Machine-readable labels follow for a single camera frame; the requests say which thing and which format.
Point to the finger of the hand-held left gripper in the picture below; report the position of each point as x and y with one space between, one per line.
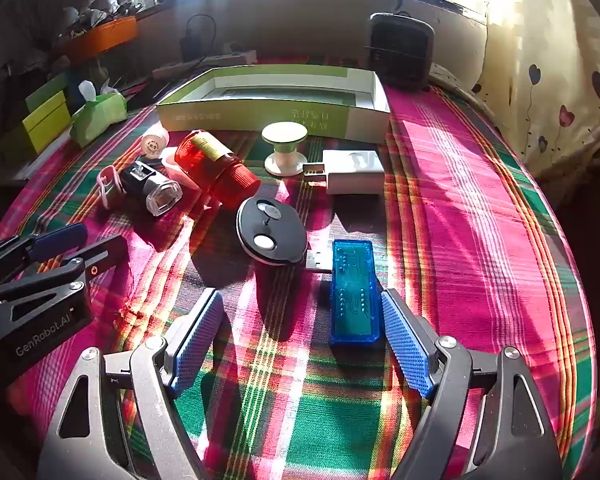
100 255
55 240

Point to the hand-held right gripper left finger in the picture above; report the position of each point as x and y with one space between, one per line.
195 340

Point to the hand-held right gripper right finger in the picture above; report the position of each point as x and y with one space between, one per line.
405 340

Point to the pink and white clip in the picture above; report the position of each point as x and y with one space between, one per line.
105 185

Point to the blue transparent usb tester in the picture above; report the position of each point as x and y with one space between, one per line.
352 290

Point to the small black flashlight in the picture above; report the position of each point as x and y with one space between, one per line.
145 185

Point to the small white round container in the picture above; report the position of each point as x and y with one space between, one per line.
155 144

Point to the black oval device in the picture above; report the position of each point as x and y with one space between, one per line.
270 225

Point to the red plastic bottle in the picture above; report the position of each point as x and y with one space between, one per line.
215 165

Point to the white usb charger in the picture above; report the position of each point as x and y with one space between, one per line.
352 170

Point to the green and white spool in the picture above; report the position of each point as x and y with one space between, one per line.
284 135

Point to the green and white cardboard box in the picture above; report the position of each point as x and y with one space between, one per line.
280 115

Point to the yellow-green box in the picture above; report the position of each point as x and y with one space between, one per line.
45 122

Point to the green tissue pack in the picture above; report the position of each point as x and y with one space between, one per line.
97 117

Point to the dark green box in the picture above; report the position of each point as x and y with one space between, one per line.
45 92

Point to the orange plastic bin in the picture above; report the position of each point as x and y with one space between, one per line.
105 37

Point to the orange tray with clutter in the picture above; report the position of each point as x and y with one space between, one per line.
95 10

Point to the white power strip blue sockets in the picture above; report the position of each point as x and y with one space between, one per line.
235 56

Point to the small dark grey heater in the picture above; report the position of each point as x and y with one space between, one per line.
400 50

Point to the cream curtain with hearts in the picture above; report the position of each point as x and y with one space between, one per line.
545 85

